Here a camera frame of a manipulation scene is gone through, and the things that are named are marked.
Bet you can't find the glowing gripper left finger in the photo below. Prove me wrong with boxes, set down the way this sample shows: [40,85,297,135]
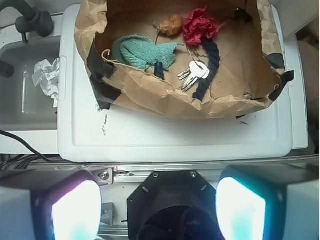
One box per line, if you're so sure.
[0,170,102,240]

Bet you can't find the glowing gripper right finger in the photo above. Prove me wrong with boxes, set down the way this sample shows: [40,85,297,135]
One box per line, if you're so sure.
[215,164,320,240]

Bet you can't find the silver keys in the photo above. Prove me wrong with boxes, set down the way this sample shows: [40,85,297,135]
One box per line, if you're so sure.
[177,60,210,92]

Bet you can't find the white plastic bin lid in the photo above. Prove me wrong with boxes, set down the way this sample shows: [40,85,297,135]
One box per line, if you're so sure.
[57,4,293,164]

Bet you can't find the clear plastic bin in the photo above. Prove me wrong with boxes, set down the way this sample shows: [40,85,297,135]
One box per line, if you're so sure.
[0,35,63,132]

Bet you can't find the crumpled white paper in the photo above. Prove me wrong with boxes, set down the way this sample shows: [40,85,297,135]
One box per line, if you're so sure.
[32,57,60,108]

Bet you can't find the brown paper bag tray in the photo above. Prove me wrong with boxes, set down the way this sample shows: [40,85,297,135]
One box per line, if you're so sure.
[74,0,294,119]

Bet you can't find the teal knitted cloth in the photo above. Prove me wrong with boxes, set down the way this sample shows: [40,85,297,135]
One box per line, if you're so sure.
[110,34,184,71]

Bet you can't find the red crumpled paper flower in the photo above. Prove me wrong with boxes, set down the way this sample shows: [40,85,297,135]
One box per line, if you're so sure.
[182,7,220,46]

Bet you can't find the orange spiral seashell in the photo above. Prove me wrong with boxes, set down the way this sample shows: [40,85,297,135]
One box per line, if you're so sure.
[154,14,187,37]

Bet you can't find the black cable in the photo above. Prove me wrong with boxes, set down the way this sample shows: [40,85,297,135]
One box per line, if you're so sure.
[0,129,83,173]

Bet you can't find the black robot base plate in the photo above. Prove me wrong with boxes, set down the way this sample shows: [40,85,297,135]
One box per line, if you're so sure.
[127,170,224,240]

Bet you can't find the dark navy rope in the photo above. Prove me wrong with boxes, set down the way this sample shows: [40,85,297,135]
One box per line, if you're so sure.
[191,37,221,101]

